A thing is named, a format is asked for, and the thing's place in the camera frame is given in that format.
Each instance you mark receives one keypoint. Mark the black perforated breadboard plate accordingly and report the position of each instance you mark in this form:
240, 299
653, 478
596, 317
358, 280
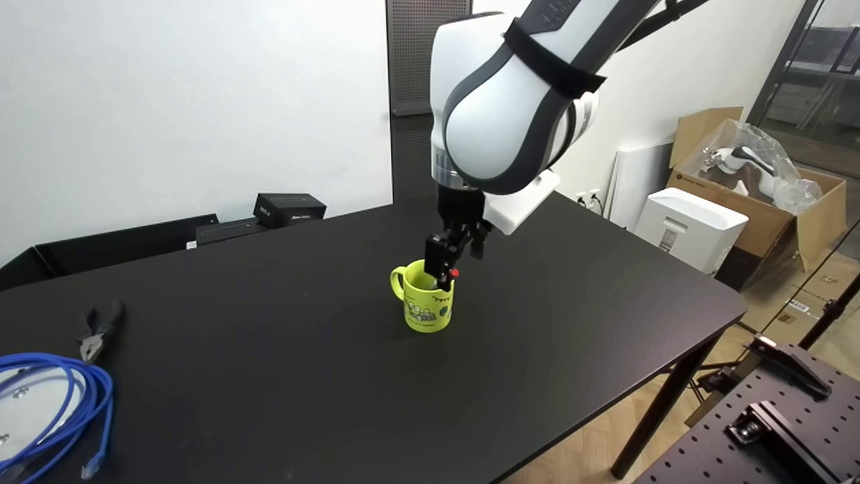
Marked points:
791, 421

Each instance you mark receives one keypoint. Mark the clear plastic wrapping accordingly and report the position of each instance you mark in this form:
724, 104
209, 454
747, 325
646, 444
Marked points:
751, 162

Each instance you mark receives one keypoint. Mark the black table leg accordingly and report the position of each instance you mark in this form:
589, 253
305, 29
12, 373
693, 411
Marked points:
681, 373

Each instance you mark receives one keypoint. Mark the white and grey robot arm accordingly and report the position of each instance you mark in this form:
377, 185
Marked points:
509, 96

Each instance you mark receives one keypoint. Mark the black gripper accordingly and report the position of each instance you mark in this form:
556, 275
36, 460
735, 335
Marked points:
462, 232

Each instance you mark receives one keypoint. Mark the black box on table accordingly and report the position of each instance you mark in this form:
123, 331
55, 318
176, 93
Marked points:
286, 208

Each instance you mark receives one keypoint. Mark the black pliers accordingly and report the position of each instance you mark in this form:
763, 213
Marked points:
100, 326

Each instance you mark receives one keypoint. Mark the red-capped marker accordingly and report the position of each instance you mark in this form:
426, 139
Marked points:
454, 274

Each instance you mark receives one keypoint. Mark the black aluminium rail bracket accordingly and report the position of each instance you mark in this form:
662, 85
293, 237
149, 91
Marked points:
761, 427

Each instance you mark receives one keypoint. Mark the yellow-green ceramic mug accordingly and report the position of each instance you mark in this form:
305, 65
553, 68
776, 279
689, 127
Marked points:
426, 304

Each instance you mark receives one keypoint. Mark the white computer case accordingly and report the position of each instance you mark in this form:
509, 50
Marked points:
689, 228

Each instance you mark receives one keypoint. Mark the open cardboard box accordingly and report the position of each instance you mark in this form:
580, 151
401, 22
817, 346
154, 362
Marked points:
770, 232

